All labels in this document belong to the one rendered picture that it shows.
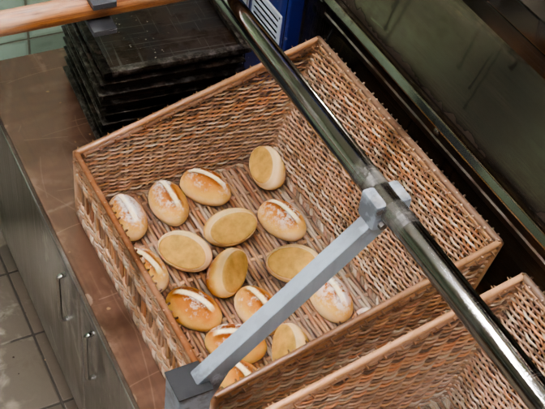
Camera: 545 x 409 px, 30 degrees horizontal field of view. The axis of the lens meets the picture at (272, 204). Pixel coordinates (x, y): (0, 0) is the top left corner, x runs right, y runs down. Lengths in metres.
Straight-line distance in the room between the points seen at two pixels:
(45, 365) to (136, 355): 0.73
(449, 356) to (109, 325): 0.55
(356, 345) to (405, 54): 0.47
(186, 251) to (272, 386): 0.34
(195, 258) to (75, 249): 0.22
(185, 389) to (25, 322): 1.31
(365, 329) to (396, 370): 0.07
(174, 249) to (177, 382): 0.59
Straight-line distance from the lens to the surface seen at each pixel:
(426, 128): 1.68
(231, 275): 1.69
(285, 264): 1.72
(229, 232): 1.77
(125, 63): 1.86
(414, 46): 1.64
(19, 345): 2.41
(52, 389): 2.33
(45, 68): 2.18
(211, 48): 1.91
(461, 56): 1.56
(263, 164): 1.88
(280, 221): 1.79
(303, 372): 1.49
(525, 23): 1.43
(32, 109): 2.08
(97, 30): 1.25
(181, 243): 1.72
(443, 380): 1.61
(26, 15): 1.23
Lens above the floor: 1.91
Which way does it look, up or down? 45 degrees down
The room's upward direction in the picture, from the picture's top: 8 degrees clockwise
